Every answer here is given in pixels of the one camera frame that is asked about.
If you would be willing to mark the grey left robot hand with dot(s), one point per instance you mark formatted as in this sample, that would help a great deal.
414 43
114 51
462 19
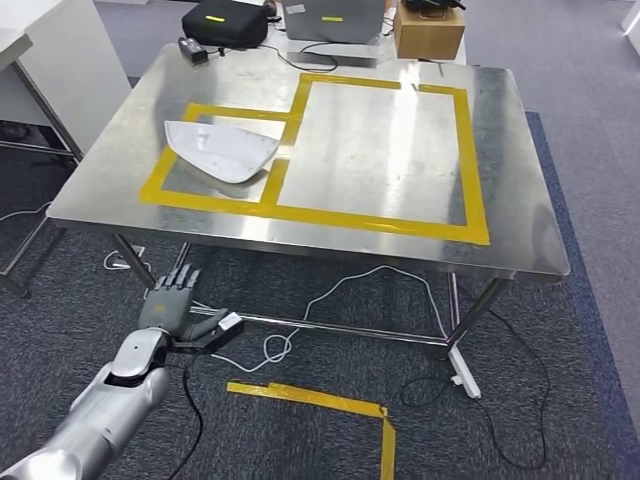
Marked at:
164 308

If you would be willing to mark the white plastic shell part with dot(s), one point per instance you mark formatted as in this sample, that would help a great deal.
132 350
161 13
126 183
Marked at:
220 152

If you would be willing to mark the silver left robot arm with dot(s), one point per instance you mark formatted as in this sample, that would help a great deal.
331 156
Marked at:
110 411

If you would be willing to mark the stainless steel workbench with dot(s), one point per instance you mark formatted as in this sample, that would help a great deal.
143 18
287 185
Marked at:
510 166

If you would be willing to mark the square floor socket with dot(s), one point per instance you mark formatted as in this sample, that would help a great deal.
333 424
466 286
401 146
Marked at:
135 252

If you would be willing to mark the yellow tape square outline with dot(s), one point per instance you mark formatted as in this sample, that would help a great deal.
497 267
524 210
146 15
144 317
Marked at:
310 397

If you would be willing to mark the black power adapter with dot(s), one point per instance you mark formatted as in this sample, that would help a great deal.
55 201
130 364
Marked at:
192 51

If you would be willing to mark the white cabinet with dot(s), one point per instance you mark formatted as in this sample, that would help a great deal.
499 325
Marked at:
84 66

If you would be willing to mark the black zip carry case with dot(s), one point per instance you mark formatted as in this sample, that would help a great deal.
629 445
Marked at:
225 30

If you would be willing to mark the black computer mouse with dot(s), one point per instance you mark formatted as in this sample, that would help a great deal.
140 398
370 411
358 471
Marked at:
271 6

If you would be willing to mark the grey laptop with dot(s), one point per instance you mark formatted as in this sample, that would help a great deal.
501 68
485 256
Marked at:
335 30

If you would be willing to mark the white power strip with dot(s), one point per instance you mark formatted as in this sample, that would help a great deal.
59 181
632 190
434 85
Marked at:
465 378

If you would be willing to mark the brown cardboard box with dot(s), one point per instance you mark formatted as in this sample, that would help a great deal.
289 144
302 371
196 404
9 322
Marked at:
430 36

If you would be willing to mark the black device with antennas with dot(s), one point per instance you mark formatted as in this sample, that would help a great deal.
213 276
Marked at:
430 4

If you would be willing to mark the white lit display plinth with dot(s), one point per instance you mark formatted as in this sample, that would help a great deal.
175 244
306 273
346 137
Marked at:
634 13

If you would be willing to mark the black camera bracket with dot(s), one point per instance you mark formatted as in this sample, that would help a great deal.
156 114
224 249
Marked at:
220 338

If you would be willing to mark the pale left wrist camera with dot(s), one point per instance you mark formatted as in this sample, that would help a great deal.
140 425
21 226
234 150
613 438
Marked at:
230 322

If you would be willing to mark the steel frame side table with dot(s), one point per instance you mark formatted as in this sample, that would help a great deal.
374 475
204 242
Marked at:
15 46

